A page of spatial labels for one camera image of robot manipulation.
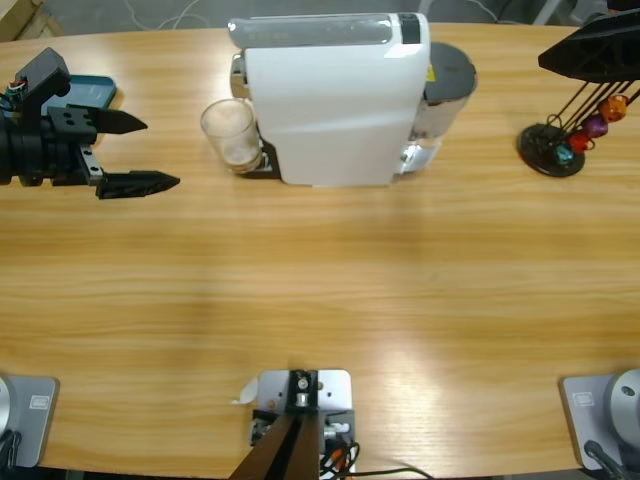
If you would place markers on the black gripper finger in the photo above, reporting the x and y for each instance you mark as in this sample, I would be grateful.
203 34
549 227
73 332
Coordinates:
625 4
600 50

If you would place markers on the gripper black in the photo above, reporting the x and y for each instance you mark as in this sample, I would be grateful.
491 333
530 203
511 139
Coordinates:
45 155

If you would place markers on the clear drinking glass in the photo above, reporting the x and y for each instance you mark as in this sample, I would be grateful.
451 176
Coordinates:
230 130

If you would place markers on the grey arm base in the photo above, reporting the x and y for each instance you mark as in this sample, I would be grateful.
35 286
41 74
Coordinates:
585 420
35 425

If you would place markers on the orange coffee capsule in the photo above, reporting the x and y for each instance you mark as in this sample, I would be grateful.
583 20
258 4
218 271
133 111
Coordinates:
614 108

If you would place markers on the purple coffee capsule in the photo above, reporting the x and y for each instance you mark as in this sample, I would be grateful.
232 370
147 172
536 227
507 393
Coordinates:
595 125

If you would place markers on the smooth red coffee capsule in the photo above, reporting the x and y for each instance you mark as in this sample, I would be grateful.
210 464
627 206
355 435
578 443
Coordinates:
580 142

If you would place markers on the blue coffee capsule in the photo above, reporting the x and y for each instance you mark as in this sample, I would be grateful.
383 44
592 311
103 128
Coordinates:
564 156

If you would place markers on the white capsule coffee machine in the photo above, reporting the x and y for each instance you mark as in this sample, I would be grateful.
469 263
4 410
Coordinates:
330 110

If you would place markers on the teal plastic tray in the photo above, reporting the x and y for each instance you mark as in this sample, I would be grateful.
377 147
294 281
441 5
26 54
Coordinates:
95 92

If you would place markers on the black rod capsule holder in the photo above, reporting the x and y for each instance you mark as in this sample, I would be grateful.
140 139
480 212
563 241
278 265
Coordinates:
542 150

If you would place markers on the white tape tag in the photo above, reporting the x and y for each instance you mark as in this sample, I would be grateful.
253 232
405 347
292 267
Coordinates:
247 392

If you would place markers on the white mounting block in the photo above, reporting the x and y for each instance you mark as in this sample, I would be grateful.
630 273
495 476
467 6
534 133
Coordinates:
335 390

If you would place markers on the white metal frame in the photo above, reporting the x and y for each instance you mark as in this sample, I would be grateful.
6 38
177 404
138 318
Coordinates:
542 12

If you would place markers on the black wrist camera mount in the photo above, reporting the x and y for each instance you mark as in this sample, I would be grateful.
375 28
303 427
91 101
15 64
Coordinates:
45 72

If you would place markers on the dark camera post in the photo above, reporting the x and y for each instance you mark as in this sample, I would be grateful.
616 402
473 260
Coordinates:
290 450

